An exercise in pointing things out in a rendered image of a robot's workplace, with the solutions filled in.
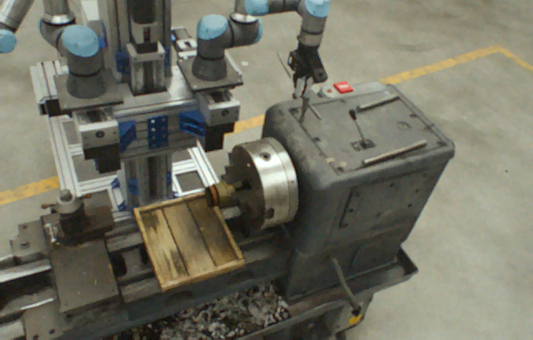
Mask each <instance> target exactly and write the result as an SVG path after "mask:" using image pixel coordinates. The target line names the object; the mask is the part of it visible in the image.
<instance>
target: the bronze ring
mask: <svg viewBox="0 0 533 340"><path fill-rule="evenodd" d="M235 192H236V191H235V188H234V186H233V184H232V183H229V184H226V183H225V181H223V180H220V182H215V183H213V184H212V185H209V186H207V187H205V197H206V200H207V205H208V206H209V207H210V208H215V207H218V208H219V207H223V206H226V207H228V206H229V205H230V193H235Z"/></svg>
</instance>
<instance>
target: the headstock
mask: <svg viewBox="0 0 533 340"><path fill-rule="evenodd" d="M351 86H352V88H353V89H354V90H355V91H357V93H355V94H351V95H346V96H342V97H334V98H328V97H327V95H326V94H325V93H324V92H323V91H320V92H318V93H317V95H318V96H319V98H320V99H313V98H311V99H310V104H311V105H312V106H313V107H314V108H315V109H316V110H317V112H318V113H319V114H320V115H321V117H322V119H321V120H319V119H318V117H317V116H316V115H315V113H314V112H313V111H312V110H311V109H310V108H309V107H308V110H307V112H305V119H304V122H303V123H299V117H300V115H301V104H302V99H301V100H297V99H294V100H290V101H285V102H279V103H276V104H274V105H272V106H270V107H269V108H268V109H267V110H266V112H265V117H264V123H263V127H262V139H264V138H274V139H275V140H277V141H278V142H279V143H280V144H281V145H282V146H283V148H284V149H285V151H286V153H287V155H288V157H289V158H290V160H291V164H292V166H293V169H294V172H295V175H296V182H297V188H298V207H297V211H296V215H295V217H294V218H293V219H294V220H293V219H292V220H291V221H290V222H285V223H283V226H284V228H285V229H286V231H287V232H288V234H289V236H290V237H291V240H292V241H293V242H294V244H295V245H296V247H297V249H298V251H299V252H300V253H302V254H306V255H312V254H314V253H318V252H321V251H323V250H324V248H325V247H326V245H328V244H330V243H334V242H337V241H340V240H342V239H345V238H350V237H353V236H356V235H359V234H362V233H366V232H369V231H371V230H374V229H377V228H381V227H385V226H387V225H390V224H393V223H397V222H400V221H403V220H406V219H408V218H413V217H415V216H419V215H421V212H422V211H423V209H424V207H425V205H426V203H427V201H428V199H429V198H430V196H431V193H432V191H433V189H434V188H435V187H436V184H437V183H438V182H439V180H440V178H441V175H442V173H443V172H444V171H445V169H446V166H447V164H448V162H449V161H450V159H452V158H453V157H454V155H455V144H454V142H453V140H452V139H451V138H450V137H449V136H448V135H447V134H446V133H445V132H444V131H443V130H442V129H441V128H440V127H439V126H438V125H437V124H436V123H435V122H434V121H433V120H430V119H429V118H428V117H427V115H425V114H424V113H423V112H422V110H420V109H419V108H418V107H417V105H415V104H414V103H413V102H412V100H410V99H409V98H408V97H407V95H405V94H404V93H403V92H402V90H400V88H399V87H398V86H397V85H395V84H393V83H388V84H386V85H385V84H384V83H383V82H382V81H380V80H374V81H369V82H365V83H361V84H356V85H351ZM395 94H398V95H399V96H400V98H399V99H398V100H395V101H392V102H387V103H384V104H382V105H379V106H375V107H371V108H368V109H365V110H362V111H360V112H359V111H357V110H356V106H359V105H362V104H365V103H369V102H373V101H375V100H378V99H382V98H386V97H390V96H392V95H395ZM350 109H353V110H354V111H355V114H356V120H357V122H358V125H359V127H360V128H361V130H362V132H363V134H364V138H365V139H366V141H367V142H369V143H370V144H371V147H370V148H364V147H363V146H361V143H362V142H363V140H362V138H361V137H360V133H359V132H358V130H357V128H356V124H355V123H354V120H352V119H351V116H350V115H349V113H348V111H349V110H350ZM422 139H425V140H426V141H427V145H426V146H424V147H420V148H417V149H415V150H412V151H409V152H405V153H402V154H399V155H396V156H394V157H390V158H388V159H385V160H382V161H380V162H375V163H373V164H370V165H367V166H363V165H361V160H365V159H368V158H372V157H375V156H377V155H380V154H383V153H387V152H390V151H392V150H394V149H397V148H402V147H404V146H407V145H410V144H412V143H417V141H420V140H422ZM318 154H321V155H322V156H321V157H319V156H318ZM327 158H333V159H335V162H327V161H326V159H327ZM341 162H344V163H347V165H346V166H345V167H342V166H341V165H340V163H341ZM303 213H304V214H303ZM297 230H298V231H297Z"/></svg>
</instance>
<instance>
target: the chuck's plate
mask: <svg viewBox="0 0 533 340"><path fill-rule="evenodd" d="M262 140H265V141H267V142H268V143H270V144H271V145H272V147H273V148H274V149H275V151H276V153H277V155H278V157H279V158H280V160H281V163H282V166H283V168H284V170H285V174H286V179H287V183H288V188H289V196H290V207H289V213H288V216H287V218H286V221H285V222H284V223H287V222H290V221H291V220H292V219H293V218H294V217H295V215H296V211H297V207H298V188H297V182H296V175H295V172H294V169H293V166H292V164H291V160H290V158H289V157H288V155H287V153H286V151H285V149H284V148H283V146H282V145H281V144H280V143H279V142H278V141H277V140H275V139H274V138H271V137H268V138H264V139H262Z"/></svg>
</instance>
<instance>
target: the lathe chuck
mask: <svg viewBox="0 0 533 340"><path fill-rule="evenodd" d="M240 145H241V150H242V153H243V158H244V163H245V169H246V173H247V177H248V179H247V180H244V181H239V182H233V183H232V184H233V186H234V187H235V188H237V187H240V186H245V184H247V183H248V184H250V185H251V187H252V191H253V192H254V194H255V195H256V196H257V198H258V200H259V201H260V203H261V204H262V206H263V207H264V209H265V210H266V211H269V209H270V208H272V209H273V214H272V217H271V218H268V217H267V218H264V217H263V215H262V216H261V217H255V218H251V216H250V215H249V213H248V212H247V211H245V212H240V213H241V215H242V217H243V218H244V219H245V220H246V222H247V223H248V225H249V226H250V227H251V228H253V229H255V230H257V231H259V230H262V229H265V228H270V227H273V226H276V225H279V224H282V223H284V222H285V221H286V218H287V216H288V213H289V207H290V196H289V188H288V183H287V179H286V174H285V170H284V168H283V166H282V163H281V160H280V158H279V157H278V155H277V153H276V151H275V149H274V148H273V147H272V145H271V144H270V143H268V142H267V141H265V140H262V139H260V140H256V141H251V142H245V143H240V144H237V145H235V146H234V147H233V149H232V151H236V150H238V149H237V146H240ZM263 153H267V154H269V155H270V160H268V161H265V160H263V159H262V158H261V155H262V154H263Z"/></svg>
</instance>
